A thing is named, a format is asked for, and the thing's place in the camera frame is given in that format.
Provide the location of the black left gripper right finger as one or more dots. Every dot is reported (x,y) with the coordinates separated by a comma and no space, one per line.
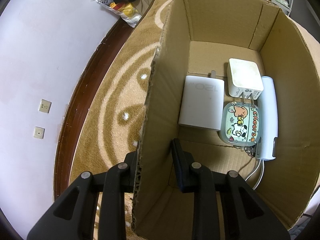
(225,206)

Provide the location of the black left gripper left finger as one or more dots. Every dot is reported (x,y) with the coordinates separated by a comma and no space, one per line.
(72,215)

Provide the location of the white power bank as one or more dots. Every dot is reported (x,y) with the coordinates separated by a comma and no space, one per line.
(267,103)

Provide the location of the cartoon sticker case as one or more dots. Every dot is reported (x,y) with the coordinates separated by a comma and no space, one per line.
(240,124)

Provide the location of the large white 120W charger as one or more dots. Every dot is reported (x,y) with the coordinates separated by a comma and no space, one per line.
(202,102)

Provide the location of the small white square charger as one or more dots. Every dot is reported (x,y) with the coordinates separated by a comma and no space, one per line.
(244,79)

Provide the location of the brown cardboard box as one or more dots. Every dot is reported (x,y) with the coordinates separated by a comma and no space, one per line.
(199,36)

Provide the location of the beige patterned carpet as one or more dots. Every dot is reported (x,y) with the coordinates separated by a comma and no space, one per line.
(116,116)

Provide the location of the plastic snack bag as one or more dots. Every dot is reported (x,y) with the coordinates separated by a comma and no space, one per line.
(125,10)

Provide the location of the lower wall socket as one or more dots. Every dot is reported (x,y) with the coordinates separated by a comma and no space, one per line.
(39,132)

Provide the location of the wall socket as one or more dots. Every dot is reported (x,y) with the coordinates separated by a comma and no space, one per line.
(45,106)
(39,132)

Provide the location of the upper wall socket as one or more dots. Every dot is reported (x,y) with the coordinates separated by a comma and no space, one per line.
(45,106)

